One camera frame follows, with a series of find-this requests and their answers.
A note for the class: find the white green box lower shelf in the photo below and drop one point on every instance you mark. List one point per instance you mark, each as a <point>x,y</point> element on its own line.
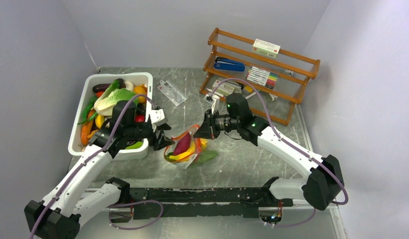
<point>225,89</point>

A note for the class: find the green capped marker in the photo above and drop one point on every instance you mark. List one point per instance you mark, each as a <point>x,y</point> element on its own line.
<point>250,94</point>

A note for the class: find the orange bell pepper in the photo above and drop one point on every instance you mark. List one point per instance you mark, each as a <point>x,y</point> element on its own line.
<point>140,90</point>

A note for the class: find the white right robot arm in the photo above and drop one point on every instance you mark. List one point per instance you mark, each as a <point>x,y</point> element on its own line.
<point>321,177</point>

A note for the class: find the white green box top shelf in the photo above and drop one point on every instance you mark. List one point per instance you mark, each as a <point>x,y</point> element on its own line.
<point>265,48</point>

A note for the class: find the yellow banana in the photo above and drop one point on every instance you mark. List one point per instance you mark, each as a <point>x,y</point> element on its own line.
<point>185,154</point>

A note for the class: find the white correction tape dispenser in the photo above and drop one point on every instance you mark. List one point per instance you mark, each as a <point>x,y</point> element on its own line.
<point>238,88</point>

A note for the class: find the coloured marker set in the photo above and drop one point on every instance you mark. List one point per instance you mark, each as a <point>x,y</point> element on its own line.
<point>262,77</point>

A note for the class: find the green white cabbage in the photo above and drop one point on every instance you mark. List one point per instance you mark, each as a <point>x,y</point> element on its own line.
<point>105,103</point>

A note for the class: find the wooden desk shelf rack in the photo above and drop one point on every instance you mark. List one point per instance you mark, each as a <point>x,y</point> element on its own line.
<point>282,74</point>

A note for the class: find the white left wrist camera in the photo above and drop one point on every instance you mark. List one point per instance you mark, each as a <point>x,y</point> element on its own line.
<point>157,117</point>

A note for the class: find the white green box shelf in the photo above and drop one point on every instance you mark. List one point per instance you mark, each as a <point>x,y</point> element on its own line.
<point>225,89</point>
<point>265,48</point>

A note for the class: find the red apple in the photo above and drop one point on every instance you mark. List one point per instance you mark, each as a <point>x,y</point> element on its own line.
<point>140,118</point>

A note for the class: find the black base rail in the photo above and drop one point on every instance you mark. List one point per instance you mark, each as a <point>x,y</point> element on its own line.
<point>191,202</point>

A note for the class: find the white plastic bin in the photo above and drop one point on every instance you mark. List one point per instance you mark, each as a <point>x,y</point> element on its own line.
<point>74,145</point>

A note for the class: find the blue stapler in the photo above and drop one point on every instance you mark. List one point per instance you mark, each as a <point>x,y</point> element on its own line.
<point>222,63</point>

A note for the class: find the dark eggplant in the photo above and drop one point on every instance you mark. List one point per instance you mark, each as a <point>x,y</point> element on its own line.
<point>115,84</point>

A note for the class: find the purple sweet potato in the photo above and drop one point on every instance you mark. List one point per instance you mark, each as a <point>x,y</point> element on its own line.
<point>183,144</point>

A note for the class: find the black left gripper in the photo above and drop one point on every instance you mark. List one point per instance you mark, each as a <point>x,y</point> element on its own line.
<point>161,141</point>

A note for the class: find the packaged protractor ruler set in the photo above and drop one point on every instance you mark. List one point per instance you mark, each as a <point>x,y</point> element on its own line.
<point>172,92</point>

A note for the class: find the yellow sticky note block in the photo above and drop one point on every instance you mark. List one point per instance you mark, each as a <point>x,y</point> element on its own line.
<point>248,89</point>

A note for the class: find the white mushroom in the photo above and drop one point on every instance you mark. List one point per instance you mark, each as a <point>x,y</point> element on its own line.
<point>129,86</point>

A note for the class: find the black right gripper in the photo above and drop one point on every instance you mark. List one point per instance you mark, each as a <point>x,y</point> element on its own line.
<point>208,129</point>

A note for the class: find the green chili pepper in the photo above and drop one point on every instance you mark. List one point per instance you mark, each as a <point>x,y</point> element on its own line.
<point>86,110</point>

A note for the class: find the clear zip top bag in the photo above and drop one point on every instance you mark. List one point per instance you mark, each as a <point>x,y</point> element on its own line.
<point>198,148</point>

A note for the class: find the green romaine lettuce leaf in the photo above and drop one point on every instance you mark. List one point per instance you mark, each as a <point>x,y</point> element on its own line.
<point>196,157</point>

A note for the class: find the orange carrot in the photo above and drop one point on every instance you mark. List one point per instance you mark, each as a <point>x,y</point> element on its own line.
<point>86,128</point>

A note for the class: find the yellow lemon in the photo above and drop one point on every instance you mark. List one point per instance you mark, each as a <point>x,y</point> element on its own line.
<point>204,143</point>

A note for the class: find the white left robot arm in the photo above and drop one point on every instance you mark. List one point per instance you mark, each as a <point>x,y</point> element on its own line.
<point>63,211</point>

